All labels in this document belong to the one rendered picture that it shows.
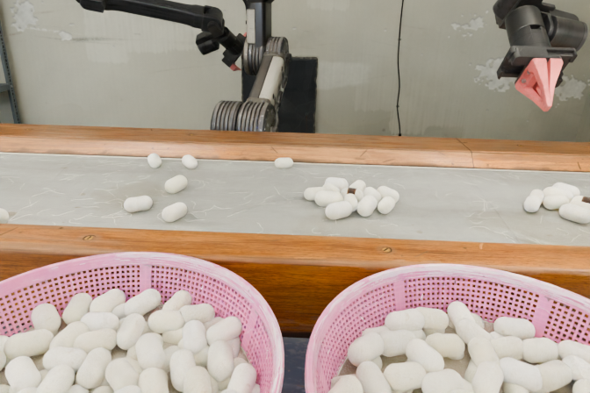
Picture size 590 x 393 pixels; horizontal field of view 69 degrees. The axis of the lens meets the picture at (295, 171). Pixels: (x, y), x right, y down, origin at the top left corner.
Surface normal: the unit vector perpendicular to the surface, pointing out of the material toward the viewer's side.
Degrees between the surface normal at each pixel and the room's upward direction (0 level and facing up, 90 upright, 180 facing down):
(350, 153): 45
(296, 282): 90
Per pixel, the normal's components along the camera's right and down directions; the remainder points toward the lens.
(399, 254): 0.03, -0.94
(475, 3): 0.00, 0.35
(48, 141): -0.01, -0.42
